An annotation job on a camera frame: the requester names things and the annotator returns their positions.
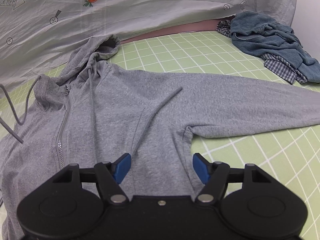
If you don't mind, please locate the grey carrot-print bedsheet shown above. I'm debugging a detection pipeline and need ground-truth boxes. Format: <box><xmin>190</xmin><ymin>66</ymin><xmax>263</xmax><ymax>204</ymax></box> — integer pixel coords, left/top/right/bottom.
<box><xmin>1</xmin><ymin>0</ymin><xmax>297</xmax><ymax>90</ymax></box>

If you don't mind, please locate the blue checkered shirt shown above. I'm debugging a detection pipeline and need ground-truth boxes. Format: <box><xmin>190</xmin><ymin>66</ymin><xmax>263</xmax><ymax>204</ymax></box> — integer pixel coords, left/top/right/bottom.
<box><xmin>216</xmin><ymin>20</ymin><xmax>307</xmax><ymax>85</ymax></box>

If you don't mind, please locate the green grid-pattern mat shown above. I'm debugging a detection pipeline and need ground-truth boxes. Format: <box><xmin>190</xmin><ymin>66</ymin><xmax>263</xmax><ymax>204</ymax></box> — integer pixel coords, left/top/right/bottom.
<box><xmin>0</xmin><ymin>31</ymin><xmax>320</xmax><ymax>238</ymax></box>

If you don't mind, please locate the grey zip-up hoodie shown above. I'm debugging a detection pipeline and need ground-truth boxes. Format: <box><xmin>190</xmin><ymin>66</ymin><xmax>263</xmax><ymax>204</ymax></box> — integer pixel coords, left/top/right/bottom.
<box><xmin>1</xmin><ymin>35</ymin><xmax>319</xmax><ymax>239</ymax></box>

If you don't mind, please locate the blue denim garment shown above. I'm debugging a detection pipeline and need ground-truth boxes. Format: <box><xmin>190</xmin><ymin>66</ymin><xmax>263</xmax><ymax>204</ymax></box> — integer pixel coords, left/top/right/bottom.
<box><xmin>231</xmin><ymin>11</ymin><xmax>319</xmax><ymax>83</ymax></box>

